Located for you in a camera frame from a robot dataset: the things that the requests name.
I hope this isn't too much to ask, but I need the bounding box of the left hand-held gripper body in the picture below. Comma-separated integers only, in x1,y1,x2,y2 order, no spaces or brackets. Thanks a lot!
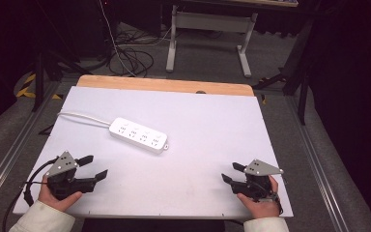
45,150,98,201

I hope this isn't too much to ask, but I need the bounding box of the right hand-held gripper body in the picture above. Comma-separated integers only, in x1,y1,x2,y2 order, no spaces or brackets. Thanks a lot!
231,159,285,203

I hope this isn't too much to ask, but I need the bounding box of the person's left hand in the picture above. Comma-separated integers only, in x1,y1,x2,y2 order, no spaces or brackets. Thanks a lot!
38,184,83,213

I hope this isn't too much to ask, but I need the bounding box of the person's right hand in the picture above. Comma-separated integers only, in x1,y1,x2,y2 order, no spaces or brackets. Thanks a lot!
236,175,281,220

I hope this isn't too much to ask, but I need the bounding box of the white power strip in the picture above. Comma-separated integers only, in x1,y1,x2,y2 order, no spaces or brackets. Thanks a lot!
108,117,170,155

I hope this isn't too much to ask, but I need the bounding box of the white foam board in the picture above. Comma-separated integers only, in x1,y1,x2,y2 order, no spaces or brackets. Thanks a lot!
13,85,294,220

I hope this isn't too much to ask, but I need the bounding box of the black tripod stand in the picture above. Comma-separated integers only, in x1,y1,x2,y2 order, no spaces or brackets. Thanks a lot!
32,47,93,113

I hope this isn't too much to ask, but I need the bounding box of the black angled metal stand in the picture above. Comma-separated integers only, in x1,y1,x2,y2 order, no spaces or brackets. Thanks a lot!
252,18,317,126

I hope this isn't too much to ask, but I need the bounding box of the yellow black floor tape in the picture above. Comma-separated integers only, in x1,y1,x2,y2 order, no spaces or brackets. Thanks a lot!
15,72,62,101

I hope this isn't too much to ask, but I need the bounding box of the wooden table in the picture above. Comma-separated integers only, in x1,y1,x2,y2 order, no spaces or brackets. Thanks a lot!
76,74,255,97

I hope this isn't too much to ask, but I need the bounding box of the light wooden desk top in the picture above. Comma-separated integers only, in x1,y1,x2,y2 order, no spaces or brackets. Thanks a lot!
180,0,300,8

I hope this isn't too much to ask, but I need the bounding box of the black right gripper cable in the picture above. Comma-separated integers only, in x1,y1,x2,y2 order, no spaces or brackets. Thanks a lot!
271,191,284,217

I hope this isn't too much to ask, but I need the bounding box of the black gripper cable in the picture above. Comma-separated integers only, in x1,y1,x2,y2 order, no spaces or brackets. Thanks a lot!
271,191,284,217
1,157,60,232

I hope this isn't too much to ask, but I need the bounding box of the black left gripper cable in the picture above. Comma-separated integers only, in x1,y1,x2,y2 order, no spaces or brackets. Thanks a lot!
1,157,60,232

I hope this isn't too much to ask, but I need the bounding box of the white power strip cable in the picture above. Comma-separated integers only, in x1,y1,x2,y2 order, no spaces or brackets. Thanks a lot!
57,111,113,128

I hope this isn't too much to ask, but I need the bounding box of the metal floor rail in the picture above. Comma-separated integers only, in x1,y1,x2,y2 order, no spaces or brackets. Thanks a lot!
284,96,349,232
0,80,62,207

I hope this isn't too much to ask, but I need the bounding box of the tangle of black floor cables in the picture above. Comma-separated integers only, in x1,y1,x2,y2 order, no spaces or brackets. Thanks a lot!
107,30,156,78

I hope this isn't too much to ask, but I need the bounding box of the white floor cable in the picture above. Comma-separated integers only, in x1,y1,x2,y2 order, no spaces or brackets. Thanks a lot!
98,0,136,77

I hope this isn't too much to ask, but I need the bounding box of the white metal desk frame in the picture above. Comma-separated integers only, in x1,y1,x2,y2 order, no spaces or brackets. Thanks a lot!
165,4,259,79

